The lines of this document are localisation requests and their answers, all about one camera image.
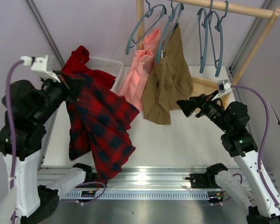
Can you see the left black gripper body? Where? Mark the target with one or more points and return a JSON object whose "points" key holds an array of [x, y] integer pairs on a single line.
{"points": [[66, 87]]}

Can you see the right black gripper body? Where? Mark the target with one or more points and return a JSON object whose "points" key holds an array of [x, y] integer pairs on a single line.
{"points": [[199, 106]]}

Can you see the red navy plaid skirt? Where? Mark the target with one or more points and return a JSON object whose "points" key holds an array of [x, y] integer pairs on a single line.
{"points": [[99, 121]]}

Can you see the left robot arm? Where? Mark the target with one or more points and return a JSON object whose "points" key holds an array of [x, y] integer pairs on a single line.
{"points": [[28, 109]]}

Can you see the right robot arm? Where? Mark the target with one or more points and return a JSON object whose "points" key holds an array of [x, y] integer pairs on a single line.
{"points": [[262, 201]]}

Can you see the tan skirt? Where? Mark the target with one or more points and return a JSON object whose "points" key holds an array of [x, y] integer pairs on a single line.
{"points": [[169, 81]]}

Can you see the pink skirt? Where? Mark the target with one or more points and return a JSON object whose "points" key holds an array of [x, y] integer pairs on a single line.
{"points": [[141, 66]]}

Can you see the blue hanger holding tan skirt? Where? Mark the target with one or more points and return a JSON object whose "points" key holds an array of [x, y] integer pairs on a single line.
{"points": [[169, 29]]}

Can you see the red garment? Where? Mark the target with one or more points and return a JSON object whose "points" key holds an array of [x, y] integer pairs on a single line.
{"points": [[77, 64]]}

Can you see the white plastic basket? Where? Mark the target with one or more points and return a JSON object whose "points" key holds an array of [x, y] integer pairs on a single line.
{"points": [[113, 67]]}

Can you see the wooden clothes rack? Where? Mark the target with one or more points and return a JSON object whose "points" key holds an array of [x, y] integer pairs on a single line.
{"points": [[238, 31]]}

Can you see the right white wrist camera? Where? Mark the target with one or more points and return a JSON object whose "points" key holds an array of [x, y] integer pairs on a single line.
{"points": [[224, 88]]}

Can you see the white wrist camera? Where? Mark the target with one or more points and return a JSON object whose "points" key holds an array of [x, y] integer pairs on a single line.
{"points": [[42, 66], [224, 88]]}

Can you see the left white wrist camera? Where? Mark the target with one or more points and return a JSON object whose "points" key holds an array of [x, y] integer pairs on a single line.
{"points": [[42, 66]]}

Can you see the white slotted cable duct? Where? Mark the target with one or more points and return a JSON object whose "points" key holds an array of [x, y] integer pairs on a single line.
{"points": [[142, 195]]}

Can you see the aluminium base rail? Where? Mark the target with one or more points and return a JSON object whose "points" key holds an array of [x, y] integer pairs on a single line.
{"points": [[142, 177]]}

